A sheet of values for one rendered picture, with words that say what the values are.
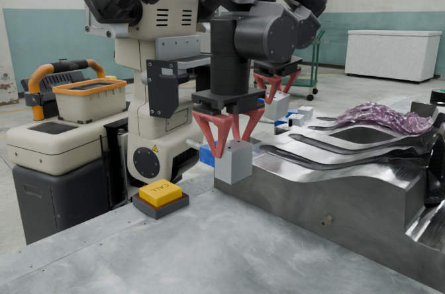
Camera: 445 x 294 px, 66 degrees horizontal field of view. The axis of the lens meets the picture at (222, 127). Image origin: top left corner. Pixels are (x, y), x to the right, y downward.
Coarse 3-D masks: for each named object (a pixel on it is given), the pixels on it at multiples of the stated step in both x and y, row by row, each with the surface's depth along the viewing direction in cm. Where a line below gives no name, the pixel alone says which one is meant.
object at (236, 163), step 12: (192, 144) 60; (216, 144) 57; (228, 144) 54; (240, 144) 54; (252, 144) 54; (204, 156) 56; (228, 156) 51; (240, 156) 53; (216, 168) 54; (228, 168) 52; (240, 168) 53; (228, 180) 53
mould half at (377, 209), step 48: (288, 144) 76; (336, 144) 77; (240, 192) 70; (288, 192) 61; (336, 192) 54; (384, 192) 49; (336, 240) 56; (384, 240) 50; (432, 240) 47; (432, 288) 47
